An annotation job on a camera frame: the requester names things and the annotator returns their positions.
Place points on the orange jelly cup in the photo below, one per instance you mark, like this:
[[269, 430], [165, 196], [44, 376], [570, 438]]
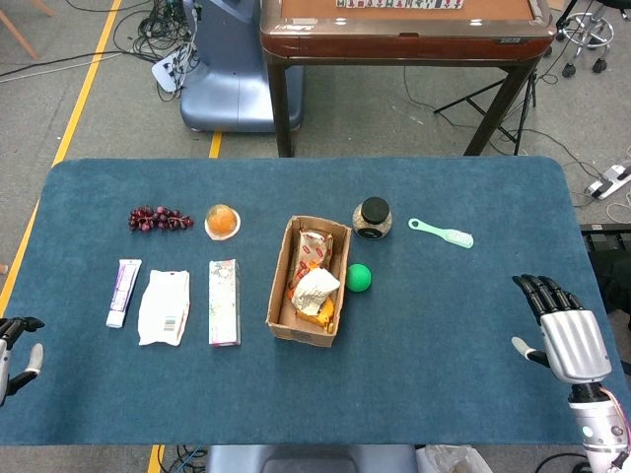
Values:
[[223, 222]]

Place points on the open cardboard box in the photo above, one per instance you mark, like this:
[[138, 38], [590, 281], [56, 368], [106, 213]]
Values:
[[301, 336]]

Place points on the red printed white snack packet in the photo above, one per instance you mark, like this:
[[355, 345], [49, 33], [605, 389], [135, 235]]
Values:
[[314, 249]]

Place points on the dark red grape bunch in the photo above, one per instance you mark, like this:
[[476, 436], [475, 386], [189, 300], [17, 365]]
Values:
[[158, 218]]

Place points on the glass jar black lid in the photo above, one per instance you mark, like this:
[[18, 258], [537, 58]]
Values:
[[374, 212]]

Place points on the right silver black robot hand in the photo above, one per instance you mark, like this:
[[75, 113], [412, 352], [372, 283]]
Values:
[[574, 345]]

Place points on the black equipment case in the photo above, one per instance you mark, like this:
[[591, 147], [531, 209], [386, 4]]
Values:
[[611, 266]]

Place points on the wooden legged chair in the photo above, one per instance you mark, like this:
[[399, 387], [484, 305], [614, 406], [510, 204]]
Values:
[[22, 34]]

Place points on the white power strip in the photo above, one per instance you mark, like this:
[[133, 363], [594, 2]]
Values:
[[609, 180]]

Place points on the brown mahjong table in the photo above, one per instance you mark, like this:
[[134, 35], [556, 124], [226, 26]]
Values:
[[404, 42]]

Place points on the mint green brush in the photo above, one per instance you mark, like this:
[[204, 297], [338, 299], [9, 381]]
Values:
[[453, 237]]

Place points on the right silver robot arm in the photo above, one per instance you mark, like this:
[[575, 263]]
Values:
[[599, 424]]

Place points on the chrome wheeled stool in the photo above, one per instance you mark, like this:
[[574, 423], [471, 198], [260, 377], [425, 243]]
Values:
[[589, 27]]

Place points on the long floral carton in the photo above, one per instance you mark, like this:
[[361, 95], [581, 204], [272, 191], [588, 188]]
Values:
[[224, 303]]

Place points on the purple white toothpaste tube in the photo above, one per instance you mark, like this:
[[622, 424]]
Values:
[[123, 290]]

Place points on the white plastic packet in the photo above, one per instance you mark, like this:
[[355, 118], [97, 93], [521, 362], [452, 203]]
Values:
[[163, 305]]

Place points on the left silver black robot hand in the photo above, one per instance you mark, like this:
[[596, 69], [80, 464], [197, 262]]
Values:
[[4, 359]]

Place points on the white multi socket with plugs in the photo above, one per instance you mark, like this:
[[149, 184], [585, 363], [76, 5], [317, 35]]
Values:
[[165, 74]]

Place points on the black folding stand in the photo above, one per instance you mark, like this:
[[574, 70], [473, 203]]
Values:
[[522, 106]]

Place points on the grey blue robot torso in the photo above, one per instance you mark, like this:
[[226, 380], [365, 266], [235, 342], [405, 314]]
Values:
[[305, 460]]

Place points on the blue table cloth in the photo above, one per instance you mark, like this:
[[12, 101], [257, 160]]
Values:
[[305, 394]]

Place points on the orange white snack packet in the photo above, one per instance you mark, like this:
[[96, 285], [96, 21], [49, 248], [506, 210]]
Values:
[[313, 290]]

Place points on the green ball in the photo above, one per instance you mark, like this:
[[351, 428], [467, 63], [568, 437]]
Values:
[[359, 277]]

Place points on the row of mahjong tiles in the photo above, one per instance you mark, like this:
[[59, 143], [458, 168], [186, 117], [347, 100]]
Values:
[[394, 3]]

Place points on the clear plastic bag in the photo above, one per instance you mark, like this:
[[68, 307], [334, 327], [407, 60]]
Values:
[[448, 460]]

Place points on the blue mobile robot base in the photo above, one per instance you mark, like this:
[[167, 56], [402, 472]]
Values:
[[231, 74]]

